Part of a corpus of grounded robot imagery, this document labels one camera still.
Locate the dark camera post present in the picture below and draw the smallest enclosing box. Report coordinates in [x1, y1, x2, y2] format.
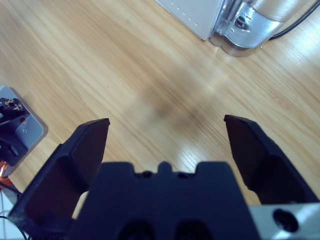
[0, 97, 29, 167]

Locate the clear water tank black lid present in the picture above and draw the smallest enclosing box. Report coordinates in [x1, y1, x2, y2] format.
[216, 0, 305, 31]

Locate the white capsule coffee machine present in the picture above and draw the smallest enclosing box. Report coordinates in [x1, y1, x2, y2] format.
[154, 0, 305, 58]

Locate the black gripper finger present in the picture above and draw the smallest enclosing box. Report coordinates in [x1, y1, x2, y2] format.
[7, 117, 111, 240]
[223, 114, 320, 206]

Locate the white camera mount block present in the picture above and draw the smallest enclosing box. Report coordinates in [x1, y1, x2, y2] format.
[0, 85, 49, 176]

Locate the black machine power cable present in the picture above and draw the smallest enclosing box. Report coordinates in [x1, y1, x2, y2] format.
[269, 0, 320, 39]

